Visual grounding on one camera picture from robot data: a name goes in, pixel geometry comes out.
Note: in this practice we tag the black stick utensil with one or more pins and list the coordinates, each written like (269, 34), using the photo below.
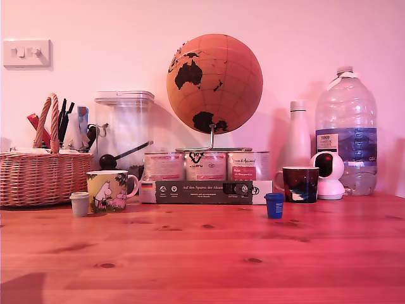
(63, 111)
(70, 109)

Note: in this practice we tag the clear plastic lidded container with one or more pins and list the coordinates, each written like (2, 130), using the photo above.
(126, 126)

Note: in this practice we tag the black round-headed scoop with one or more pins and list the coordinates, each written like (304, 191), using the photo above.
(107, 161)

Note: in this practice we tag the silver tin with label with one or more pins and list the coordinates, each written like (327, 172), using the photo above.
(163, 166)
(248, 166)
(205, 168)

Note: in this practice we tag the red packet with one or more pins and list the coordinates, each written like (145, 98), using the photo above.
(33, 122)

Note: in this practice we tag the large clear water bottle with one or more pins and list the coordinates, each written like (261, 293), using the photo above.
(348, 126)

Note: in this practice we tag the long grey cardboard box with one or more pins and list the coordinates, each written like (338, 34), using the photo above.
(202, 193)

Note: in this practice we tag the dark patterned mug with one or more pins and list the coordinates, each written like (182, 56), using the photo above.
(300, 185)

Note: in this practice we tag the blue coffee capsule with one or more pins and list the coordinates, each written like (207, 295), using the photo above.
(274, 207)

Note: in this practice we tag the blue and white packet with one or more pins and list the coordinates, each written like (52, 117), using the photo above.
(82, 118)

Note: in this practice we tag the white coffee capsule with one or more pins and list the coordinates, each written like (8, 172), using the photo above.
(79, 206)

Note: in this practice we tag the white paper stack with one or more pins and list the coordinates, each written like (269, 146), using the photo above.
(28, 151)

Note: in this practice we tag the white slim bottle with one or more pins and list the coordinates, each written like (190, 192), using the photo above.
(297, 136)

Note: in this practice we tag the small white round camera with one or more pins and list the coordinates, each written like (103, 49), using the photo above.
(332, 183)

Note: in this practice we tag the yellow cartoon mug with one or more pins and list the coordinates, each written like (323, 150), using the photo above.
(106, 193)

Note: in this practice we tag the white wall light switch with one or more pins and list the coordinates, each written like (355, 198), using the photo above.
(27, 53)

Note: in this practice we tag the cork globe on stand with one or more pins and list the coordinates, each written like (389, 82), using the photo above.
(221, 82)

